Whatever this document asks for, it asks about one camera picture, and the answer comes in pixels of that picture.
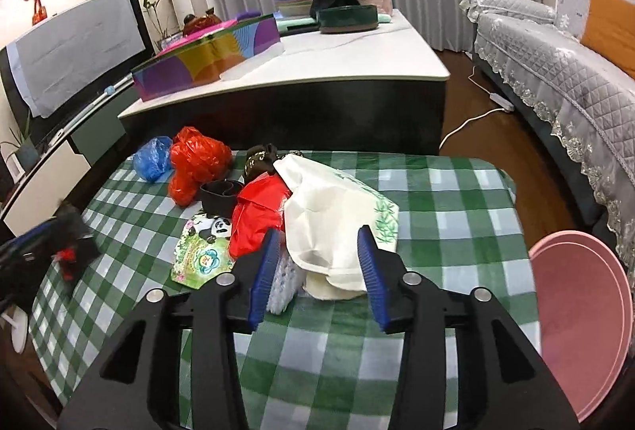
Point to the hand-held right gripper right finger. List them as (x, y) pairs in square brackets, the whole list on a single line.
[(374, 281)]

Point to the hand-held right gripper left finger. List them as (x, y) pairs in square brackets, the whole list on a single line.
[(260, 279)]

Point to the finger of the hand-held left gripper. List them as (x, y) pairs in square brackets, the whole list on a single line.
[(34, 239)]

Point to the white bamboo print bag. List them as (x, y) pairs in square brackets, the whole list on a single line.
[(332, 212)]

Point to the pink plastic basin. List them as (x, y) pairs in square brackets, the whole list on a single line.
[(575, 311)]

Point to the white television cabinet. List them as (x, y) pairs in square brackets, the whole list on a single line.
[(34, 199)]

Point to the cream fabric piece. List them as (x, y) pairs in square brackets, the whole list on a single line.
[(332, 291)]

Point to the white round object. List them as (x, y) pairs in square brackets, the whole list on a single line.
[(15, 328)]

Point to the panda print packet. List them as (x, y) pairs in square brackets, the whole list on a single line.
[(203, 251)]

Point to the red plastic packet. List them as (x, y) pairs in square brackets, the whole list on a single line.
[(258, 212)]

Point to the black band roll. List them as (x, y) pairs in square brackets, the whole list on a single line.
[(218, 199)]

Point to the small potted plant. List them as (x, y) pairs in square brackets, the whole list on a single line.
[(22, 147)]

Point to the green checked cloth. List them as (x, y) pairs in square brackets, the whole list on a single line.
[(446, 221)]

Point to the brown patterned cloth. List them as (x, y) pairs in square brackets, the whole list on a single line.
[(258, 162)]

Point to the red plastic bag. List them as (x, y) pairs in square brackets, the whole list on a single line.
[(196, 162)]

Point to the blue plastic bag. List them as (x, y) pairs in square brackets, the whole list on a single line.
[(151, 160)]

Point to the grey pole with blue tip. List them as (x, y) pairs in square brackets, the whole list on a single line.
[(106, 90)]

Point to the grey television cover cloth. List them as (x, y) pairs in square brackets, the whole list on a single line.
[(74, 48)]

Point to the white top coffee table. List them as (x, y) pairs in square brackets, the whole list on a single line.
[(357, 63)]

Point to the white power strip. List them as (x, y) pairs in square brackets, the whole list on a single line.
[(501, 101)]

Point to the colourful striped box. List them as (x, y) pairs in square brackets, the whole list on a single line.
[(198, 63)]

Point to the black television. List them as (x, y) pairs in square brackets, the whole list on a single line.
[(134, 11)]

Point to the tall bamboo plant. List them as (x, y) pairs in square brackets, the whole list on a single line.
[(156, 21)]

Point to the mint green tray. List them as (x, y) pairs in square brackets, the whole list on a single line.
[(297, 27)]

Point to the red brown ornament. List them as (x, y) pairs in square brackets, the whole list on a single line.
[(201, 23)]

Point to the green round tin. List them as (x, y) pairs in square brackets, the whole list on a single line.
[(347, 19)]

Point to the sofa with grey quilted cover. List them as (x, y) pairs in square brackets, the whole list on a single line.
[(545, 73)]

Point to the stacked plastic bowls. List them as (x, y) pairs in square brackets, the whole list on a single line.
[(292, 3)]

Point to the grey printed cushion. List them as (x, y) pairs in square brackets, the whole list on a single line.
[(573, 8)]

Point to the orange cushion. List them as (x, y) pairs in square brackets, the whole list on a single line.
[(612, 33)]

